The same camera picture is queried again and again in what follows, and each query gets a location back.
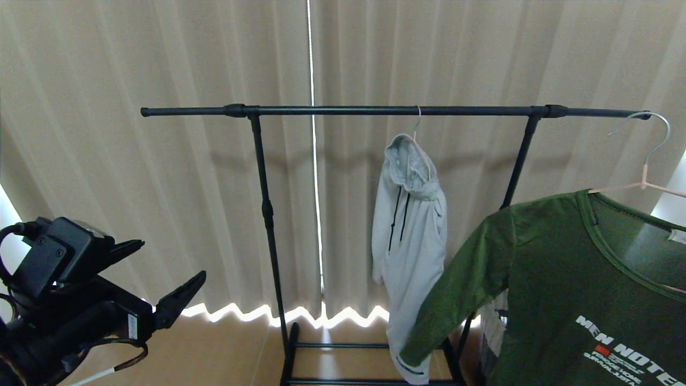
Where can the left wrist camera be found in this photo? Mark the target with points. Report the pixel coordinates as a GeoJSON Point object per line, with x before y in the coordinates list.
{"type": "Point", "coordinates": [59, 252]}

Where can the green printed garment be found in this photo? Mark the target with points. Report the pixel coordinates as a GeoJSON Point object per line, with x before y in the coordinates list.
{"type": "Point", "coordinates": [546, 279]}

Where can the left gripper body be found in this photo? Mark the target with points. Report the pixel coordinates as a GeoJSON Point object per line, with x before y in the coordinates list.
{"type": "Point", "coordinates": [80, 321]}

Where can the pink clothes hanger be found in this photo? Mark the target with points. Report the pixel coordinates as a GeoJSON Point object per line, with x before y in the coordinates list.
{"type": "Point", "coordinates": [417, 115]}
{"type": "Point", "coordinates": [644, 179]}

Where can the black clothes rack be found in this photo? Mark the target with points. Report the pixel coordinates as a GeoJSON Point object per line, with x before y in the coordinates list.
{"type": "Point", "coordinates": [375, 111]}

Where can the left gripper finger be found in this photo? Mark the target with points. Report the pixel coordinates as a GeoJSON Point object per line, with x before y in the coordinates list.
{"type": "Point", "coordinates": [179, 303]}
{"type": "Point", "coordinates": [120, 253]}

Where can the pale grey shorts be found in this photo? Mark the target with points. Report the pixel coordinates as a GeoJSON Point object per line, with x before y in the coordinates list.
{"type": "Point", "coordinates": [412, 257]}

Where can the beige curtain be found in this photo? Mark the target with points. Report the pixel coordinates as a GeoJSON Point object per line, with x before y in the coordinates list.
{"type": "Point", "coordinates": [161, 187]}

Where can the white laundry basket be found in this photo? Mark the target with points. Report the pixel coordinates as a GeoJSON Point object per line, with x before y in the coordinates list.
{"type": "Point", "coordinates": [490, 332]}

